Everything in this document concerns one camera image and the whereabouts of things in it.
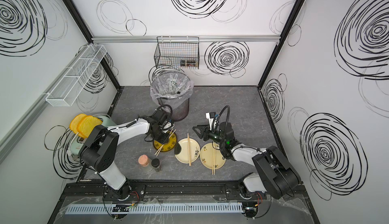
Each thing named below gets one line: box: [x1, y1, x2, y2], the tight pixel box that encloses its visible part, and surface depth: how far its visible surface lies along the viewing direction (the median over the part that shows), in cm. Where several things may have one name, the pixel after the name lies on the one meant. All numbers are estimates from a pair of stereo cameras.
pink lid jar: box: [138, 154, 152, 172], surface depth 75 cm
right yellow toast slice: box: [76, 115, 103, 138], surface depth 77 cm
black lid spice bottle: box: [150, 158, 163, 172], surface depth 76 cm
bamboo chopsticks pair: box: [212, 140, 216, 176], surface depth 82 cm
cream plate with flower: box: [174, 137, 201, 164], surface depth 88 cm
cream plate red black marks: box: [199, 142, 226, 170], surface depth 86 cm
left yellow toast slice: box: [69, 113, 88, 139], surface depth 76 cm
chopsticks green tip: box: [186, 132, 192, 167], surface depth 87 cm
